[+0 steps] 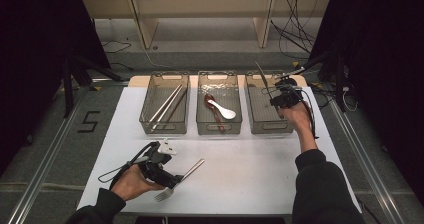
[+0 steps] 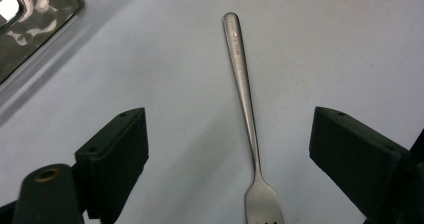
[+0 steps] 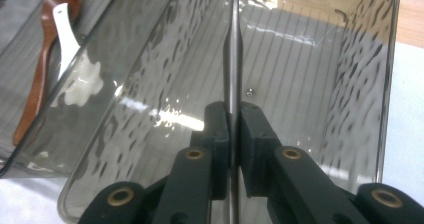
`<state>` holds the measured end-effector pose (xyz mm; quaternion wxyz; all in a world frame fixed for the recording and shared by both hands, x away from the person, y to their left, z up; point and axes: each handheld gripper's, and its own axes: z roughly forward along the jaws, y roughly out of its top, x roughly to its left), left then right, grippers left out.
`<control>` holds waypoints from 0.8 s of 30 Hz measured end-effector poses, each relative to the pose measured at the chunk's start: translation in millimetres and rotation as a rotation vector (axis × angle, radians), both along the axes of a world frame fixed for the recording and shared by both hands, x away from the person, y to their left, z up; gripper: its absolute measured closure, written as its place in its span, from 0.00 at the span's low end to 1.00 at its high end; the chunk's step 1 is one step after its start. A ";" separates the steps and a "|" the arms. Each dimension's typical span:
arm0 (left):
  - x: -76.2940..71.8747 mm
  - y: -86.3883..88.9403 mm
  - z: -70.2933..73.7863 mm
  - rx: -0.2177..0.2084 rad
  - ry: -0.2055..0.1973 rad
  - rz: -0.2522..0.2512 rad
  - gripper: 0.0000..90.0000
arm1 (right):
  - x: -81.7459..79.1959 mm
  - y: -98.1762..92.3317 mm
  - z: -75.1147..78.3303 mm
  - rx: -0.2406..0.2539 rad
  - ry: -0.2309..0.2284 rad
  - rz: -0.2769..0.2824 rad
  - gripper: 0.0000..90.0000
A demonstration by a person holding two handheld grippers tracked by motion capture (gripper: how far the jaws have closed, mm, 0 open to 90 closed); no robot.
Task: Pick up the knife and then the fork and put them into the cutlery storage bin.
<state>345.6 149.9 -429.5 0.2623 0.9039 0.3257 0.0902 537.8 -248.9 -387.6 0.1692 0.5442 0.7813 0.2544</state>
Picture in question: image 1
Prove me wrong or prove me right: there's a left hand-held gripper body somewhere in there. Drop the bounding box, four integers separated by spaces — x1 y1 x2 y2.
137 138 178 185

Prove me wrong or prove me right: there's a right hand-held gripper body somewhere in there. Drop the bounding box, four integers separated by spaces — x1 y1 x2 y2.
278 66 306 109

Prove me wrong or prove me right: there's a metal table knife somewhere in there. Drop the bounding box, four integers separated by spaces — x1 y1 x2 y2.
254 61 274 98

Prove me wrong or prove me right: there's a metal fork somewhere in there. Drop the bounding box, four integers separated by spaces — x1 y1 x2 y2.
153 158 206 203

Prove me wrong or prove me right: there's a translucent grey storage bin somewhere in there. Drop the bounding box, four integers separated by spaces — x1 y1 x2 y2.
195 70 243 136
138 71 191 135
244 71 300 135

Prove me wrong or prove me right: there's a white ceramic spoon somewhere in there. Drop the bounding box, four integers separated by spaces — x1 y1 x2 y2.
207 99 238 121

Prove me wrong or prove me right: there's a brown wooden spoon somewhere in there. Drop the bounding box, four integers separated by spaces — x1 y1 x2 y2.
204 93 226 133

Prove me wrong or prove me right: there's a person's right hand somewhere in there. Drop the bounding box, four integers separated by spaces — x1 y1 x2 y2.
278 100 314 133

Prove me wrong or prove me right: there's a person's left hand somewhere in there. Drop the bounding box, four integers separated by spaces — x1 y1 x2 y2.
111 163 166 202

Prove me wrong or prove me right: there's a black metal stand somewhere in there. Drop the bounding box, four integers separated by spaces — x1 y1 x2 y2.
289 48 349 113
61 55 124 118

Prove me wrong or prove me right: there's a black curtain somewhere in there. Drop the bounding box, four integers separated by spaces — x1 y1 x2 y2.
308 0 424 198
0 0 112 180

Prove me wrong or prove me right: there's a right hand-held gripper cable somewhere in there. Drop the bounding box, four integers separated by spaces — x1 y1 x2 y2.
261 83 319 140

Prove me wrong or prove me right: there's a bundle of black cables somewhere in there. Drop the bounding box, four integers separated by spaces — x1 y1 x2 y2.
269 0 323 61

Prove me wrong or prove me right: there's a white cable with adapter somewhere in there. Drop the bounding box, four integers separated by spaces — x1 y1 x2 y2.
341 86 359 112

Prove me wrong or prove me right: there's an aluminium floor rail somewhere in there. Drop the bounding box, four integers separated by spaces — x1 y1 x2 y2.
328 98 406 224
6 83 93 224

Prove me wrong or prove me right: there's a white floor cable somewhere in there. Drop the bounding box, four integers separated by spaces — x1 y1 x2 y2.
124 33 174 71

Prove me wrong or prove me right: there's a black floor cable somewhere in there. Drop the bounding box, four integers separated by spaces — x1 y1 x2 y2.
100 39 134 72

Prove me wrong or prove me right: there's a light wooden shelf frame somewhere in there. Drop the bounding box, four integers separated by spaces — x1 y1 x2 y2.
80 0 334 50

